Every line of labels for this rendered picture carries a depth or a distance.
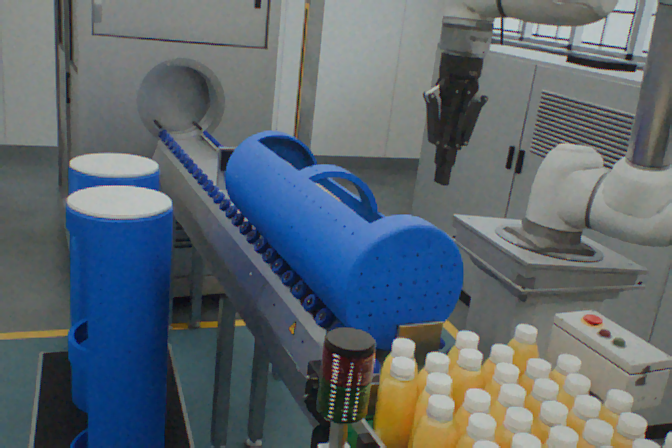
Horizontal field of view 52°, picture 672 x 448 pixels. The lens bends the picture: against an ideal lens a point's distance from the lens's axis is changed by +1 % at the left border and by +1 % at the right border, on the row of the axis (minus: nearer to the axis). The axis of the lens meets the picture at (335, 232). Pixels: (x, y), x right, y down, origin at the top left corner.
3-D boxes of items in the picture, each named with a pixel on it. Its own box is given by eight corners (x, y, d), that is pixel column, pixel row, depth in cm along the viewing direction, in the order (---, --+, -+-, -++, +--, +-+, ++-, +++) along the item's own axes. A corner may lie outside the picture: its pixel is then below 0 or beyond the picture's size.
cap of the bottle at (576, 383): (560, 382, 119) (562, 373, 118) (579, 381, 120) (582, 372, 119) (573, 395, 115) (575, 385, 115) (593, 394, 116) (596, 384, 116)
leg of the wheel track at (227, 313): (223, 445, 262) (234, 293, 241) (227, 454, 257) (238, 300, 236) (208, 447, 259) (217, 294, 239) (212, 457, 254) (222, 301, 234)
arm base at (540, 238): (549, 229, 205) (554, 212, 204) (596, 256, 185) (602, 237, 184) (495, 224, 199) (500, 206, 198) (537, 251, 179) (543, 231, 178)
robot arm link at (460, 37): (505, 24, 119) (499, 60, 121) (475, 20, 127) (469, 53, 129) (461, 19, 115) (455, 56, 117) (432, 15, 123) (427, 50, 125)
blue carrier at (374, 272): (307, 216, 226) (314, 130, 217) (454, 343, 152) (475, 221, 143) (222, 220, 215) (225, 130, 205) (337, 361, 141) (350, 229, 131)
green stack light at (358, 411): (353, 392, 91) (357, 358, 89) (375, 420, 85) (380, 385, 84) (308, 398, 88) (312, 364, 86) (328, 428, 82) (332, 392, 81)
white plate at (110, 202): (142, 181, 213) (142, 185, 213) (50, 191, 194) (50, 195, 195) (190, 207, 194) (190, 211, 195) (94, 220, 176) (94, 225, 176)
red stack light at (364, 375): (358, 358, 89) (361, 331, 88) (381, 384, 83) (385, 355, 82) (312, 364, 86) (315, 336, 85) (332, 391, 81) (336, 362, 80)
